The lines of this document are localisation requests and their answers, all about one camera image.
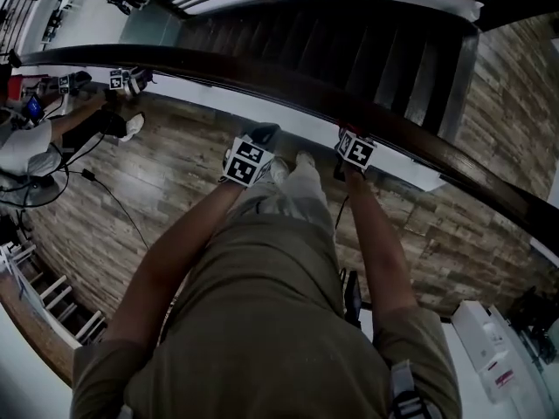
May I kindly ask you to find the white rack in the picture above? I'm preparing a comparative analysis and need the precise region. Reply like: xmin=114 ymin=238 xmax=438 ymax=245
xmin=0 ymin=240 xmax=108 ymax=344

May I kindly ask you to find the dark wooden railing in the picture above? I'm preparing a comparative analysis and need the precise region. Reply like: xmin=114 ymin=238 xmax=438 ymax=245
xmin=17 ymin=44 xmax=559 ymax=244

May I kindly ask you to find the person's right forearm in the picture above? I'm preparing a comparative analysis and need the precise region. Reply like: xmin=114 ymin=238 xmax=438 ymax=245
xmin=342 ymin=166 xmax=418 ymax=318

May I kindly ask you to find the person's khaki shirt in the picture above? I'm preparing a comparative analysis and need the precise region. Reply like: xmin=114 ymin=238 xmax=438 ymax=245
xmin=72 ymin=214 xmax=464 ymax=419

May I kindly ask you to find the black waist device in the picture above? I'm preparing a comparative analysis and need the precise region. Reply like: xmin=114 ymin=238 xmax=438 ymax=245
xmin=342 ymin=268 xmax=364 ymax=327

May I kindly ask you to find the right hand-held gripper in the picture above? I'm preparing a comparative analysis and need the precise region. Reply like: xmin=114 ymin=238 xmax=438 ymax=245
xmin=334 ymin=128 xmax=377 ymax=174

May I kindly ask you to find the person's left forearm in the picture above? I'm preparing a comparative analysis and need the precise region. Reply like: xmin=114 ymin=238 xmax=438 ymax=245
xmin=102 ymin=181 xmax=244 ymax=344

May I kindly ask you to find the tablet with blue screen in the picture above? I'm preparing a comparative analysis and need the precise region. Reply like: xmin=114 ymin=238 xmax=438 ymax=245
xmin=25 ymin=96 xmax=45 ymax=120

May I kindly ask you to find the black floor cable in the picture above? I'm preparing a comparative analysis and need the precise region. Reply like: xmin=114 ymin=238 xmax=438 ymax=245
xmin=80 ymin=168 xmax=152 ymax=251

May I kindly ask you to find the white appliance with red label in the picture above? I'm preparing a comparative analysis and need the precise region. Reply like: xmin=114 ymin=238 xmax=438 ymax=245
xmin=449 ymin=299 xmax=542 ymax=405

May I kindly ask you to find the dark wooden staircase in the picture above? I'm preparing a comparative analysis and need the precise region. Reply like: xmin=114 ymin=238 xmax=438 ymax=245
xmin=181 ymin=0 xmax=480 ymax=139

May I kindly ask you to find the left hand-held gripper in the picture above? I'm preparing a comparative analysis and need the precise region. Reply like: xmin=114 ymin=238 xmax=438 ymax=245
xmin=222 ymin=122 xmax=282 ymax=189

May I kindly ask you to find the grey shoulder strap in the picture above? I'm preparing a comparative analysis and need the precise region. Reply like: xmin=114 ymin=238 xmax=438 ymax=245
xmin=390 ymin=360 xmax=438 ymax=419

